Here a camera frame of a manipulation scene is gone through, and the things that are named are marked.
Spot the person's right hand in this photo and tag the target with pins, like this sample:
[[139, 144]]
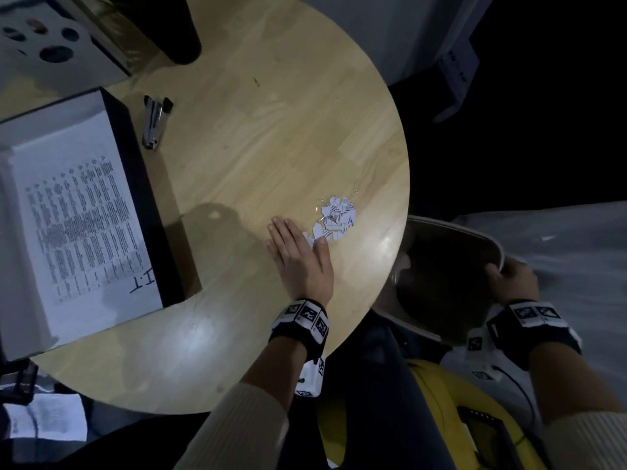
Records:
[[514, 283]]

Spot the person's left hand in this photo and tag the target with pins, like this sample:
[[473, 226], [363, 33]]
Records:
[[301, 269]]

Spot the pile of white paper scraps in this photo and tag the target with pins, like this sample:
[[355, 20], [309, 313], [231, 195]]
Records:
[[338, 210]]

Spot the beige trash bin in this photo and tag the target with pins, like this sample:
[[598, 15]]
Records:
[[431, 283]]

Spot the black and silver stapler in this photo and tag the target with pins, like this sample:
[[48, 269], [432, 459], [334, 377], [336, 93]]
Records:
[[153, 127]]

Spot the stack of white printed papers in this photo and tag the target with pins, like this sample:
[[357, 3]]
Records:
[[88, 230]]

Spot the person's right forearm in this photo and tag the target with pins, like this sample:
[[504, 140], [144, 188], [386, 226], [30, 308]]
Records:
[[578, 401]]

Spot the person's left forearm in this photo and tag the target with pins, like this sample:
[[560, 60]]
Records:
[[254, 401]]

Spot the person's legs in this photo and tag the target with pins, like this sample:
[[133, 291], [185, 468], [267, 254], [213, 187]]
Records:
[[382, 386]]

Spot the black right wrist band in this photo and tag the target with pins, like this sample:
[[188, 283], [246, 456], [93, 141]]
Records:
[[534, 337]]

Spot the yellow seat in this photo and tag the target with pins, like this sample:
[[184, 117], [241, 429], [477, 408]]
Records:
[[441, 391]]

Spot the black rectangular device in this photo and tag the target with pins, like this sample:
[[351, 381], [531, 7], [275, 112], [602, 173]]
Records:
[[490, 440]]

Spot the black box with white lining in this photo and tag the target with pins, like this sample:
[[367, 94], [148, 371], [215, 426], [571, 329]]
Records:
[[142, 190]]

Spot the white plastic device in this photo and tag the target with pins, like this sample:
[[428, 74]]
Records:
[[458, 73]]

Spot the potted green plant yellow flowers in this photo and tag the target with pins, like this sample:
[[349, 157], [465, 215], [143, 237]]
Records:
[[181, 39]]

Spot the loose white printed sheet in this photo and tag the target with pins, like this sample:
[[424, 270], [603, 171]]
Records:
[[49, 416]]

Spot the white paw-cutout book holder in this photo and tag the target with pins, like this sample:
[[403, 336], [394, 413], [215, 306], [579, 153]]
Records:
[[73, 68]]

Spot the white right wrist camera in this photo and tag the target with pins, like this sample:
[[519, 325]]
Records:
[[480, 352]]

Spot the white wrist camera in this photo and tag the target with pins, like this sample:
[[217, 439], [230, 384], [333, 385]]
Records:
[[480, 352], [311, 379]]

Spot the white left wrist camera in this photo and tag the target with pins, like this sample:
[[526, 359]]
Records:
[[311, 379]]

